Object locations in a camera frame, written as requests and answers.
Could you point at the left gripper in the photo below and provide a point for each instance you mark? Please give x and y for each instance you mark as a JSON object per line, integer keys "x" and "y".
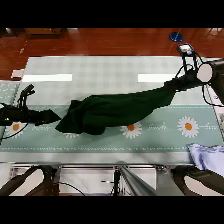
{"x": 46, "y": 116}

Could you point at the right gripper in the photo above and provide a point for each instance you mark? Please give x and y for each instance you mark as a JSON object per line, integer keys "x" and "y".
{"x": 186, "y": 80}

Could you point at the dark green garment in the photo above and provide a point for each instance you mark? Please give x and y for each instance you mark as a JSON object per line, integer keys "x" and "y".
{"x": 113, "y": 110}

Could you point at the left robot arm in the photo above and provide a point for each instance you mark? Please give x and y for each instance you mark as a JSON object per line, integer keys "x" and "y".
{"x": 12, "y": 116}

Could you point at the blue round disc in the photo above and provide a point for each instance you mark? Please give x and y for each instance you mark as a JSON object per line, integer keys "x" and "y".
{"x": 176, "y": 36}

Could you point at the light blue garment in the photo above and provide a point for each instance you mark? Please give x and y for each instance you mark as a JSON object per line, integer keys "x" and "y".
{"x": 208, "y": 158}

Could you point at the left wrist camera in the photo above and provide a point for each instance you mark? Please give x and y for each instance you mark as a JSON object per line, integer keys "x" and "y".
{"x": 26, "y": 94}

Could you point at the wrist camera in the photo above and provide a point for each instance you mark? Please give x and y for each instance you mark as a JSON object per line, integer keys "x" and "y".
{"x": 26, "y": 94}
{"x": 185, "y": 50}

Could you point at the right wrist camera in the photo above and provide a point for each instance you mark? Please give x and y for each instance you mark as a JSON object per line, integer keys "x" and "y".
{"x": 185, "y": 50}

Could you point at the silver frame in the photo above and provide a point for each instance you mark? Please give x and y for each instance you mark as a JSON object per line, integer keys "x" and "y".
{"x": 140, "y": 181}

